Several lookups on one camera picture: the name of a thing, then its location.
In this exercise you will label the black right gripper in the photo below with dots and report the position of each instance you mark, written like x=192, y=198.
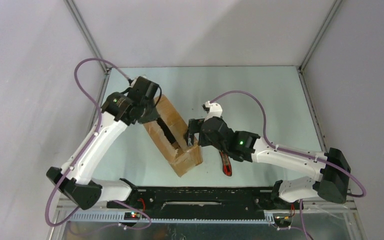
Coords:
x=194, y=127

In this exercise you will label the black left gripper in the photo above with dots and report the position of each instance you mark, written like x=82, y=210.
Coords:
x=154, y=115

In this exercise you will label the brown cardboard express box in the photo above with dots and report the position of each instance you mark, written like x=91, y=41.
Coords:
x=167, y=133

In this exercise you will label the red black utility knife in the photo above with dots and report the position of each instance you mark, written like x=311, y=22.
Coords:
x=226, y=164

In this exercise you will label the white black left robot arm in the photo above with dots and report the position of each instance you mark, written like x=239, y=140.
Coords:
x=75, y=177

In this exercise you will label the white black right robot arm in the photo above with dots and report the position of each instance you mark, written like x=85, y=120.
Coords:
x=325, y=174

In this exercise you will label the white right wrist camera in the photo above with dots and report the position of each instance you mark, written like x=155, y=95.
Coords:
x=213, y=109

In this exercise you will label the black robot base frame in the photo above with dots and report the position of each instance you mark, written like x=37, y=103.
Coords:
x=213, y=205

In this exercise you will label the aluminium left corner post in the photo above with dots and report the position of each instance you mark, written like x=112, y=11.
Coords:
x=83, y=28

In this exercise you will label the aluminium corner post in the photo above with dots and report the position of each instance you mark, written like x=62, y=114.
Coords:
x=335, y=7
x=83, y=28

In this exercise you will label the aluminium right corner post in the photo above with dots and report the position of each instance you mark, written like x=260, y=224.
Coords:
x=335, y=7

